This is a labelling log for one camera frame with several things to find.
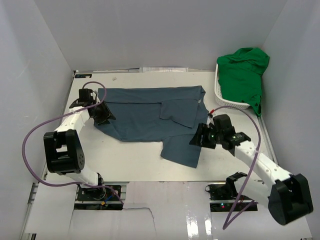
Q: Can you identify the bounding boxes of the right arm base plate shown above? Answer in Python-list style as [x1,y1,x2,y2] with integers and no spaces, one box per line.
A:
[204,182,252,213]

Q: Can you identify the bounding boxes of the green t shirt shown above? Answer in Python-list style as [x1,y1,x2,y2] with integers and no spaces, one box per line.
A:
[216,47,270,117]

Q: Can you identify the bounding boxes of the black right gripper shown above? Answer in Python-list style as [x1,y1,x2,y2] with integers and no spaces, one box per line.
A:
[189,122,223,149]

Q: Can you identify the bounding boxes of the papers behind table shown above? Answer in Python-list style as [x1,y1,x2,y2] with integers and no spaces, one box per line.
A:
[139,67,189,73]

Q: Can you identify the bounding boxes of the blue t shirt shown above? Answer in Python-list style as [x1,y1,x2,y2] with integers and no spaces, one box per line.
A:
[95,85,208,168]

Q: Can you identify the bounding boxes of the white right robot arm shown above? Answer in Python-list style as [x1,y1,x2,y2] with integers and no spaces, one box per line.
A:
[189,114,314,226]

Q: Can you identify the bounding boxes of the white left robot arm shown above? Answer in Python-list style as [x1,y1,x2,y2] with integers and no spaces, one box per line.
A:
[43,88,116,200]

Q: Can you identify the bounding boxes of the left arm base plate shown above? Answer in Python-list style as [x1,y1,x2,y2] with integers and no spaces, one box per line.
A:
[74,185,123,211]

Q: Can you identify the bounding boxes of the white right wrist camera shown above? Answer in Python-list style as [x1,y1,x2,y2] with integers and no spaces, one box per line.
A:
[206,112,215,129]

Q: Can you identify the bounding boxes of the white plastic basket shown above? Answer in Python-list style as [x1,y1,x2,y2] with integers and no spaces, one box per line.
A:
[214,64,250,110]

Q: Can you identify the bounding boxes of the black label sticker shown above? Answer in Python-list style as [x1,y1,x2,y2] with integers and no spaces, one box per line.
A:
[74,74,92,79]

